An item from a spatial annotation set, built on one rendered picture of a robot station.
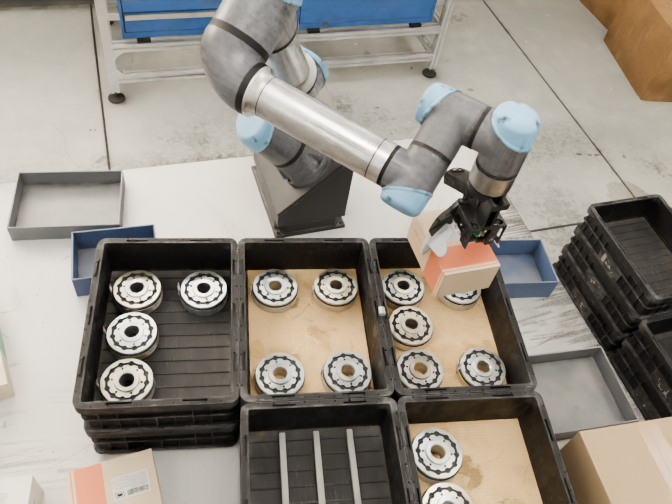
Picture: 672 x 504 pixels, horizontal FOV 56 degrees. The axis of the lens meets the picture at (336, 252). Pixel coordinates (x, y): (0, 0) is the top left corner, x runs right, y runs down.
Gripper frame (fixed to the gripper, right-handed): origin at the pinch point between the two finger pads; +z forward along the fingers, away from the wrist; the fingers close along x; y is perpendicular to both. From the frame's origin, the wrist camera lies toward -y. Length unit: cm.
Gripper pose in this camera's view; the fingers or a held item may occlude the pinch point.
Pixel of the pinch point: (453, 245)
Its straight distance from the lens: 129.0
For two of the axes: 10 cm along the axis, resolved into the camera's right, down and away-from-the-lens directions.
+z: -1.3, 6.1, 7.8
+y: 2.8, 7.8, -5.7
